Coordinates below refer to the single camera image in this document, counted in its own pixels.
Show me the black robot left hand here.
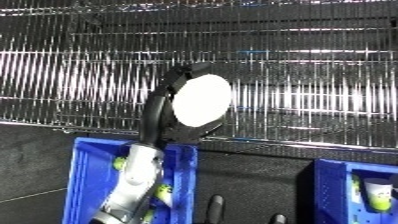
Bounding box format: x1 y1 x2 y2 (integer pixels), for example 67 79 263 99
138 62 230 150

